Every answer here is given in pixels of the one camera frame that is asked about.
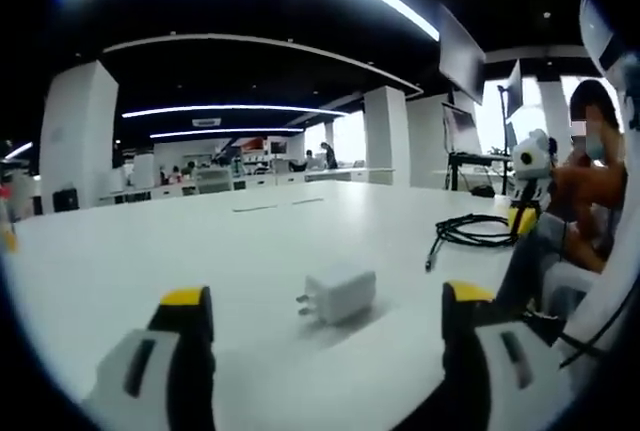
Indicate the red capped bottle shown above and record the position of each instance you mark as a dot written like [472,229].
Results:
[7,221]

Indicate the white worn device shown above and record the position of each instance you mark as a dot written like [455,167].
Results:
[600,31]

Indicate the small black monitor on stand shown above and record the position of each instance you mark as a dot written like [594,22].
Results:
[514,88]

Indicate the large black monitor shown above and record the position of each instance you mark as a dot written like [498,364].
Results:
[462,53]

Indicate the straight ceiling light strip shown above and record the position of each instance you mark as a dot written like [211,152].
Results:
[225,132]
[235,110]

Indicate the white charger adapter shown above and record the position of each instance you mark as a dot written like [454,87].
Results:
[345,296]

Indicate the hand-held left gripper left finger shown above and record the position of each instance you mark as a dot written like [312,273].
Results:
[150,376]

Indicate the white desk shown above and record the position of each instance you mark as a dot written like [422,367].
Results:
[250,251]

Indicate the ceiling air vent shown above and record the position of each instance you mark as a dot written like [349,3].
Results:
[206,122]

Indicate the open laptop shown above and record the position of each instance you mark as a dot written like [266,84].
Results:
[462,128]

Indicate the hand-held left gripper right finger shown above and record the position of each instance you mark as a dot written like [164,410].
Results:
[490,376]

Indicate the blue face mask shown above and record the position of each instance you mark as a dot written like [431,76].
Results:
[597,146]

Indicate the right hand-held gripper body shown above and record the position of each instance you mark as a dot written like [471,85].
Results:
[532,166]

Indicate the black standing table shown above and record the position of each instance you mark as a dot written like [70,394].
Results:
[480,157]

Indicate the black bin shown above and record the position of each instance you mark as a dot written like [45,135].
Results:
[66,200]

